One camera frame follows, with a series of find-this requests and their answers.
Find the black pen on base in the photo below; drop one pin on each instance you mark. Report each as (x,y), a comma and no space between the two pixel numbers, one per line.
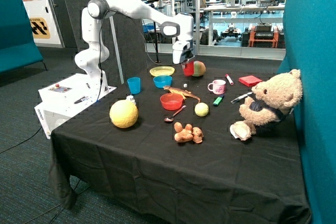
(81,100)

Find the orange toy lizard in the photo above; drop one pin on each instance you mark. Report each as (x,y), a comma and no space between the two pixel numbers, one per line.
(183,93)

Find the pink mug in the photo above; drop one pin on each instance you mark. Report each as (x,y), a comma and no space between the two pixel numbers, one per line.
(217,87)

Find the dark grey partition panel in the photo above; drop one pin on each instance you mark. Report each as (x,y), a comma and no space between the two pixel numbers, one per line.
(122,36)

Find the yellow plastic bowl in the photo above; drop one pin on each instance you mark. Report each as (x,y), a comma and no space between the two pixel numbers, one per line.
(162,71)

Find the metal spoon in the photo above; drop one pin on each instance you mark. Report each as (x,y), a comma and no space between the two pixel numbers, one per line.
(171,118)

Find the red square box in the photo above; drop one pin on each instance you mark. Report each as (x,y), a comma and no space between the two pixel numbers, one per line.
(249,81)

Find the pastel multicolour ball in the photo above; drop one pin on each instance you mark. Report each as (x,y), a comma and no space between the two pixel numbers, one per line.
(199,69)

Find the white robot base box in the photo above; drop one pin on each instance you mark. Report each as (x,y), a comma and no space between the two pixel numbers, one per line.
(57,100)

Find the large beige teddy bear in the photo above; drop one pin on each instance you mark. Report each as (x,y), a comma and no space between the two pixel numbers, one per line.
(274,100)

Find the small orange plush toy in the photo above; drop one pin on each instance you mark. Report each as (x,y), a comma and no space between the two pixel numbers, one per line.
(188,133)

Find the large yellow ball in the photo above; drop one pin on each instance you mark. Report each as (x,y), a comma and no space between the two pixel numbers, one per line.
(123,114)

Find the red white marker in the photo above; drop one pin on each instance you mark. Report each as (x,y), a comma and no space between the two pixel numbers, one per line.
(229,79)

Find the blue plastic bowl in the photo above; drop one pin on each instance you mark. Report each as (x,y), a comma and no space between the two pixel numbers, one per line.
(161,81)

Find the teal partition wall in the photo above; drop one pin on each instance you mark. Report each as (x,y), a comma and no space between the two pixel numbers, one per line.
(309,27)

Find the black tablecloth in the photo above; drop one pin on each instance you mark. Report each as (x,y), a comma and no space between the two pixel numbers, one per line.
(221,180)

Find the blue plastic cup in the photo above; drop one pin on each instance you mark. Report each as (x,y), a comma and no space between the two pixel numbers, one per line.
(134,84)

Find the small yellow-green ball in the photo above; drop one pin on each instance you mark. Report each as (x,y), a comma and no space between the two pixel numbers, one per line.
(201,109)

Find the teal sofa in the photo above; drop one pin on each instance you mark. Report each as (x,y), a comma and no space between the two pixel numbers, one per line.
(18,48)

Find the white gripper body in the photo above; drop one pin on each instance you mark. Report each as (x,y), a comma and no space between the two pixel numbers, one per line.
(182,51)

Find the red plastic cup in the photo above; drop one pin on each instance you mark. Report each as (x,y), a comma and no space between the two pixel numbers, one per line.
(189,70)

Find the red plastic bowl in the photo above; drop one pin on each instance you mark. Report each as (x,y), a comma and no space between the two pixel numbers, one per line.
(171,101)

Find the small white bottle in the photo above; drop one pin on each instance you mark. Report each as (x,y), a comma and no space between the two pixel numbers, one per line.
(131,99)

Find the green highlighter pen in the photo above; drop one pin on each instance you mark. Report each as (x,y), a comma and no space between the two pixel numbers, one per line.
(218,100)

